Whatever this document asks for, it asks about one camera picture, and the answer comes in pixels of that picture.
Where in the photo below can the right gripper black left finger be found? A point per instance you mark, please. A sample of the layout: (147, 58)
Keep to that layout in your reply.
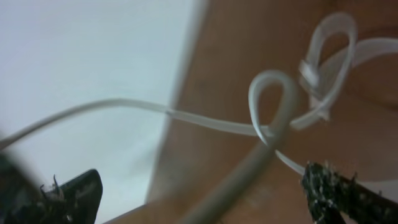
(23, 202)

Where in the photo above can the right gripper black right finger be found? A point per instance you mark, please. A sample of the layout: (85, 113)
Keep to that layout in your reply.
(330, 194)

